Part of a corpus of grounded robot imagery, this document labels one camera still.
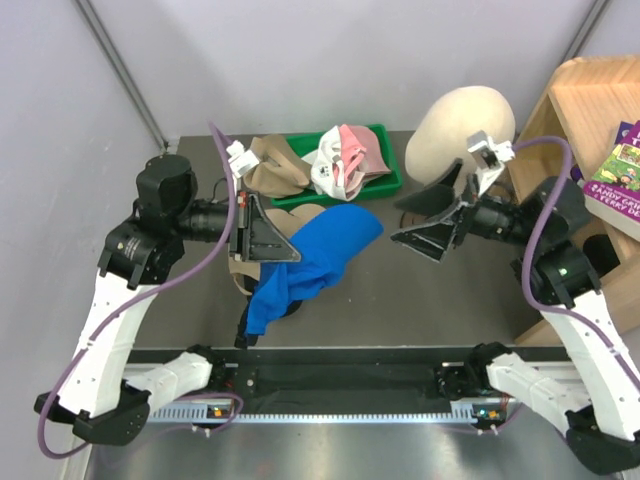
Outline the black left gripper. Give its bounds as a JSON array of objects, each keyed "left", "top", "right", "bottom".
[{"left": 171, "top": 189, "right": 301, "bottom": 262}]

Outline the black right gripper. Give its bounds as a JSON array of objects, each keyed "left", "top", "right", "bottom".
[{"left": 387, "top": 158, "right": 538, "bottom": 262}]

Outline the blue cap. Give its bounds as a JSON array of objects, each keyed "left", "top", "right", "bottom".
[{"left": 252, "top": 203, "right": 384, "bottom": 308}]

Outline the black cap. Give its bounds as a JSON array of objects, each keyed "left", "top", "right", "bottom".
[{"left": 233, "top": 297, "right": 303, "bottom": 350}]

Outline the pink and white cap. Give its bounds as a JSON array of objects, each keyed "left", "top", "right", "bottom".
[{"left": 302, "top": 124, "right": 391, "bottom": 202}]

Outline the beige cap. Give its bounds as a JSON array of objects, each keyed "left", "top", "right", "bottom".
[
  {"left": 228, "top": 196, "right": 325, "bottom": 298},
  {"left": 243, "top": 134, "right": 311, "bottom": 199}
]

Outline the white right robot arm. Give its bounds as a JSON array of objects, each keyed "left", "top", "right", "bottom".
[{"left": 393, "top": 164, "right": 639, "bottom": 475}]

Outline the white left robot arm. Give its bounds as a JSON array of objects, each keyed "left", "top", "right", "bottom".
[{"left": 34, "top": 151, "right": 301, "bottom": 459}]

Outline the dark wooden stand base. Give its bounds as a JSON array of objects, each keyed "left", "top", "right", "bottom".
[{"left": 399, "top": 212, "right": 424, "bottom": 228}]

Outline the green plastic tray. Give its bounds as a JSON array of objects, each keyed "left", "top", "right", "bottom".
[{"left": 269, "top": 123, "right": 404, "bottom": 211}]

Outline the cream mannequin head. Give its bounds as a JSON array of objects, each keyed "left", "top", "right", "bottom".
[{"left": 405, "top": 86, "right": 516, "bottom": 191}]

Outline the yellow mug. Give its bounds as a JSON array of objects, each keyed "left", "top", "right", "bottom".
[{"left": 570, "top": 164, "right": 585, "bottom": 185}]

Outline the dark green mug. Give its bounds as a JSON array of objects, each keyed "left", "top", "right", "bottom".
[{"left": 582, "top": 234, "right": 620, "bottom": 277}]

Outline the purple paperback book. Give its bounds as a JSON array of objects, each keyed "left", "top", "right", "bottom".
[{"left": 583, "top": 122, "right": 639, "bottom": 241}]

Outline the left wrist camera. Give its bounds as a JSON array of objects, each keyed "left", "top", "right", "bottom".
[{"left": 226, "top": 140, "right": 260, "bottom": 179}]

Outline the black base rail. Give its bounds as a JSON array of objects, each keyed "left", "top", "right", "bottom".
[{"left": 112, "top": 347, "right": 591, "bottom": 414}]

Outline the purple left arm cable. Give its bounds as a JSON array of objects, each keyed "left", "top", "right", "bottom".
[{"left": 37, "top": 119, "right": 246, "bottom": 459}]

